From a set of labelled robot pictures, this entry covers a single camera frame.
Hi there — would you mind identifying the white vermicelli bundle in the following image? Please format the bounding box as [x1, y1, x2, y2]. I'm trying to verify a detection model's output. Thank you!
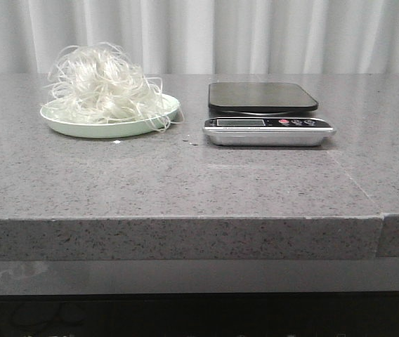
[42, 42, 180, 132]

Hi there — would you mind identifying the black silver kitchen scale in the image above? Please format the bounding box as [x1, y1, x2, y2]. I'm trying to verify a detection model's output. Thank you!
[203, 82, 335, 147]

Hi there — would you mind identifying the light green round plate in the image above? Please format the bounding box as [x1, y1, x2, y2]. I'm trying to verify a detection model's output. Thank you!
[40, 102, 168, 139]

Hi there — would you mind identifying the white pleated curtain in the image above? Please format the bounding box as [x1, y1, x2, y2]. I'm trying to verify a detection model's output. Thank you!
[0, 1, 399, 74]

